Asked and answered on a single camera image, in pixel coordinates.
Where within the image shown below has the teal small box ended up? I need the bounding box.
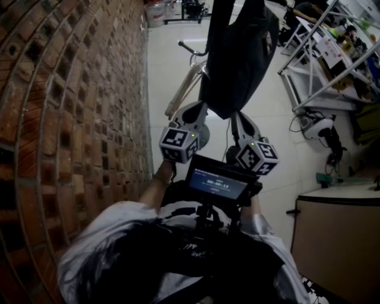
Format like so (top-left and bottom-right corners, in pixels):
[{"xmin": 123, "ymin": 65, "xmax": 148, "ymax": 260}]
[{"xmin": 316, "ymin": 173, "xmax": 334, "ymax": 187}]

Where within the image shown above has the black chest-mounted screen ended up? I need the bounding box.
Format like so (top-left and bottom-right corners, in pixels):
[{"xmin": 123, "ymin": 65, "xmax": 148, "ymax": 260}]
[{"xmin": 185, "ymin": 154, "xmax": 264, "ymax": 207}]

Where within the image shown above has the person's left forearm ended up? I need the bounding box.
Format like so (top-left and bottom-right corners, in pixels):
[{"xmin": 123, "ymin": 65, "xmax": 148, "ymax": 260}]
[{"xmin": 138, "ymin": 159, "xmax": 176, "ymax": 213}]

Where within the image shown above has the white metal frame table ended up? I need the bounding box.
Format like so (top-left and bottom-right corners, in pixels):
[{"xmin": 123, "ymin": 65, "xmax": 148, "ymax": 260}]
[{"xmin": 277, "ymin": 0, "xmax": 380, "ymax": 112}]

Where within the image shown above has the beige cabinet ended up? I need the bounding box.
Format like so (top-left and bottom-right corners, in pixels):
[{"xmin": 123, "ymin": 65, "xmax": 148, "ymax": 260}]
[{"xmin": 290, "ymin": 182, "xmax": 380, "ymax": 304}]

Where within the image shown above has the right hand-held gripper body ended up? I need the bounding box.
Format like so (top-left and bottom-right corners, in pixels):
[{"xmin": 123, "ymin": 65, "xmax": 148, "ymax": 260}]
[{"xmin": 231, "ymin": 132, "xmax": 280, "ymax": 176}]

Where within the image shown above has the person's right forearm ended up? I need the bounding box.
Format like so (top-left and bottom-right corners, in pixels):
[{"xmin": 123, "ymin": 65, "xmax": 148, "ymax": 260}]
[{"xmin": 240, "ymin": 194, "xmax": 265, "ymax": 222}]

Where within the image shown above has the dark bag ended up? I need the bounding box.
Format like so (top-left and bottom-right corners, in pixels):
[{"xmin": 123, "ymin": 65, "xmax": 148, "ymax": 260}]
[{"xmin": 198, "ymin": 0, "xmax": 280, "ymax": 120}]

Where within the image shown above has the black wheeled cart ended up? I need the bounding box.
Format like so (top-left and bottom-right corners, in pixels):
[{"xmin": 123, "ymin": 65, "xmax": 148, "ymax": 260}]
[{"xmin": 163, "ymin": 0, "xmax": 208, "ymax": 25}]

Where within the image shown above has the yellow green fabric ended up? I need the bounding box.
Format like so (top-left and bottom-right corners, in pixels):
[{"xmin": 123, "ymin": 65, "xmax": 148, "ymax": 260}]
[{"xmin": 354, "ymin": 103, "xmax": 380, "ymax": 146}]

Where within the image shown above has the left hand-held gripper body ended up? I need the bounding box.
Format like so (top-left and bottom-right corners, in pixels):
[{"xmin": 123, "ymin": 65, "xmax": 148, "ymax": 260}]
[{"xmin": 159, "ymin": 117, "xmax": 208, "ymax": 164}]

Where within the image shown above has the person's light grey shirt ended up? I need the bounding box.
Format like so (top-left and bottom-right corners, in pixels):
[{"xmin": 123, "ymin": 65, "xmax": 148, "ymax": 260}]
[{"xmin": 56, "ymin": 200, "xmax": 311, "ymax": 304}]

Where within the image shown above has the white plastic bucket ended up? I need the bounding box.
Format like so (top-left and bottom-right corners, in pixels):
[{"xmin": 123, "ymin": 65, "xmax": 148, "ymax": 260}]
[{"xmin": 144, "ymin": 0, "xmax": 166, "ymax": 29}]

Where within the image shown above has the white sheet with pink print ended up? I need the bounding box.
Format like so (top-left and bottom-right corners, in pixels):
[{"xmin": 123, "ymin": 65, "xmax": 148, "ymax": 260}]
[{"xmin": 315, "ymin": 37, "xmax": 344, "ymax": 68}]

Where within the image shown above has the white helmet with cables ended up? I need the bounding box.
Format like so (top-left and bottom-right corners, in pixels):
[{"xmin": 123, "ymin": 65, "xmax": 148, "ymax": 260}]
[{"xmin": 299, "ymin": 116, "xmax": 335, "ymax": 148}]

